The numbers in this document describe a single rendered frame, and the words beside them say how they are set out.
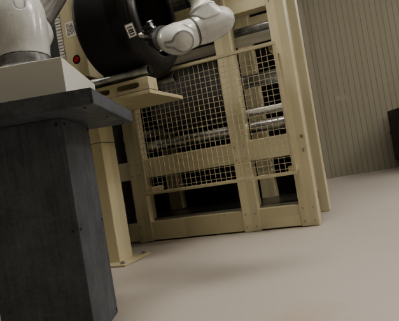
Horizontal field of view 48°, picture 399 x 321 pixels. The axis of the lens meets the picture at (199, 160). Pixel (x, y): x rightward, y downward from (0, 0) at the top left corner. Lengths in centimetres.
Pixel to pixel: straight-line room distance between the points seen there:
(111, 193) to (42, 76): 115
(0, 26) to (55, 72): 24
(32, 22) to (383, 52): 536
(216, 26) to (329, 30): 464
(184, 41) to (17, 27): 52
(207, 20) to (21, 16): 62
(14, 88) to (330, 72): 515
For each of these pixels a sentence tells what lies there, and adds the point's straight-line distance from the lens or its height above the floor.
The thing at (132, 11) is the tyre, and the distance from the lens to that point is 212.
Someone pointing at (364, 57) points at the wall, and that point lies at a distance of 627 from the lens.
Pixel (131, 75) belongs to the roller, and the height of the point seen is 89.
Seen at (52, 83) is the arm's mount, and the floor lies 70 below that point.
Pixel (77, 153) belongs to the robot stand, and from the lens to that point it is 135.
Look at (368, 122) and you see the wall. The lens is 616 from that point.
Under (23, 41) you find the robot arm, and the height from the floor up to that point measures 85.
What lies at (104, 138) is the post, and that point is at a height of 64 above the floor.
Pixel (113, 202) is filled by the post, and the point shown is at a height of 31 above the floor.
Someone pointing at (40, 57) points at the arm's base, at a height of 81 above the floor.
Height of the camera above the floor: 42
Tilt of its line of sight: 1 degrees up
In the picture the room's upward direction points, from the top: 9 degrees counter-clockwise
